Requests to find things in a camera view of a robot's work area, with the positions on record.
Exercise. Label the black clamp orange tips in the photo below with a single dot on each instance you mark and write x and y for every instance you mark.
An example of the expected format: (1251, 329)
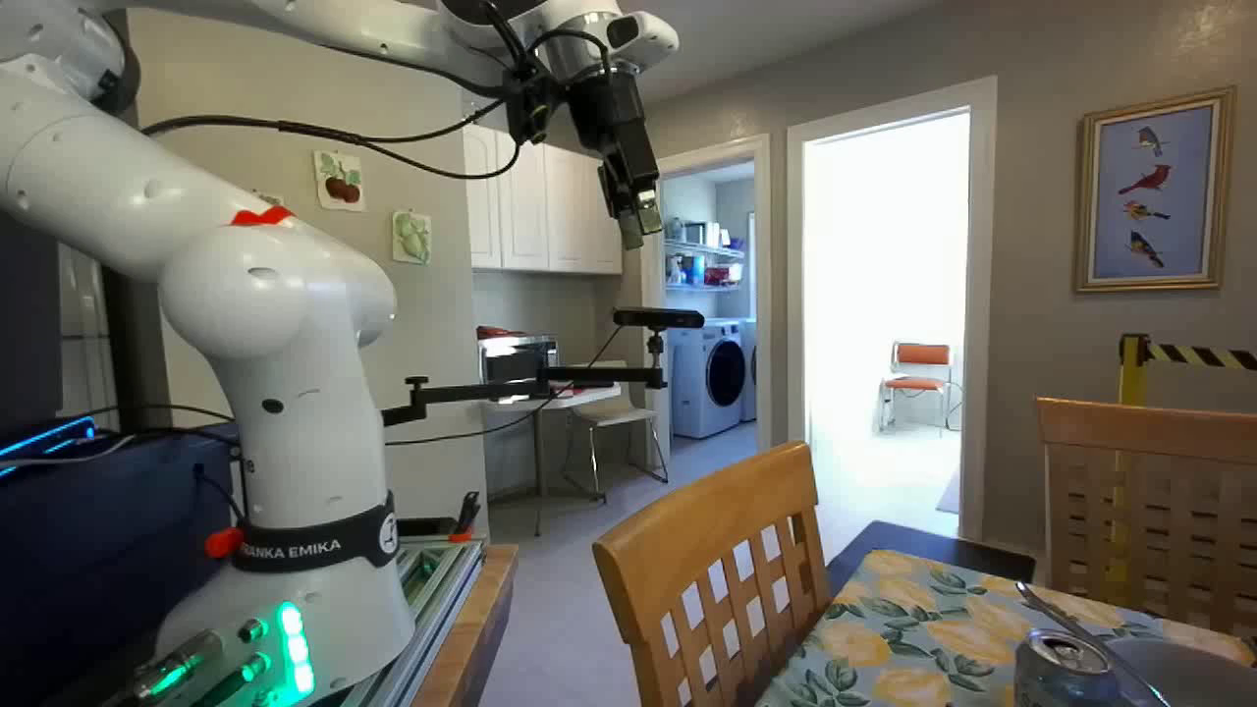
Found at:
(436, 525)

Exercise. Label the lemon print tablecloth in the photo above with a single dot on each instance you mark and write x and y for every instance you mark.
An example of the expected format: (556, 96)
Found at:
(906, 629)

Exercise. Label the wooden edged robot stand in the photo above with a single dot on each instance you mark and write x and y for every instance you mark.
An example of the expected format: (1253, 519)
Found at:
(454, 613)

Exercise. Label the black stereo camera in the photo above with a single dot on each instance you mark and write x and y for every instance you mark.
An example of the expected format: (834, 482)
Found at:
(658, 316)

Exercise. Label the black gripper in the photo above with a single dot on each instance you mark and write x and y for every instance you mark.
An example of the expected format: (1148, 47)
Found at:
(614, 131)

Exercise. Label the white door frame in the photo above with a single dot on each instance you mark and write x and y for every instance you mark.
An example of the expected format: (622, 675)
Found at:
(982, 300)

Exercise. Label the wooden lattice back chair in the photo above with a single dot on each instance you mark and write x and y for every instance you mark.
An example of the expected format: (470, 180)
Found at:
(1153, 495)
(712, 553)

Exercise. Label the white wall cabinets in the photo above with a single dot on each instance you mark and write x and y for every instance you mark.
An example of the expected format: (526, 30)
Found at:
(542, 211)

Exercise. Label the framed bird picture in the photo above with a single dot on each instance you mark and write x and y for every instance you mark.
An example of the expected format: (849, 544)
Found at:
(1153, 191)

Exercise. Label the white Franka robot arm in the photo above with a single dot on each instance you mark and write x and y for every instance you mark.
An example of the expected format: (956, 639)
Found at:
(286, 394)

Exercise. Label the white small desk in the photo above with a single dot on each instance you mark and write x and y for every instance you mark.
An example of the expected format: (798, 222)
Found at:
(593, 419)

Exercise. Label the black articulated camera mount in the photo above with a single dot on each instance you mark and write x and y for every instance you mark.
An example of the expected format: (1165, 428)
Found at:
(496, 392)

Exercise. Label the green wall picture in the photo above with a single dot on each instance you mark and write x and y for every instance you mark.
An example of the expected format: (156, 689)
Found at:
(411, 239)

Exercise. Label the orange folding chair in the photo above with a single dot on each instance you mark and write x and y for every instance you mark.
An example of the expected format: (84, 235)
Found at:
(919, 376)

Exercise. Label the yellow black barrier post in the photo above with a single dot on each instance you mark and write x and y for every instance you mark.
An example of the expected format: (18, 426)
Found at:
(1132, 367)

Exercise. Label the black countertop appliance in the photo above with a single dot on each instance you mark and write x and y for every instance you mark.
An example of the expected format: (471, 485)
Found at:
(514, 354)

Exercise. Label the dark blue bag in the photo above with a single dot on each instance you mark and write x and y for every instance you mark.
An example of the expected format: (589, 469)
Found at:
(90, 553)

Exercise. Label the silver drink can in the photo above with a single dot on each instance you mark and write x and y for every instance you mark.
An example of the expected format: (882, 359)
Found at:
(1060, 675)

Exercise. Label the grey metal bowl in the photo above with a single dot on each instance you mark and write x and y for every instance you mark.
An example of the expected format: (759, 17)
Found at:
(1199, 671)

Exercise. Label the white washing machine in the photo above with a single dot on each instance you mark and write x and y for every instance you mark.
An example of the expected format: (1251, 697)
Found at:
(707, 377)

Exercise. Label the cherry wall picture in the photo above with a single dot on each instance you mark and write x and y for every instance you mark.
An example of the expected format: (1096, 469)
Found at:
(339, 181)

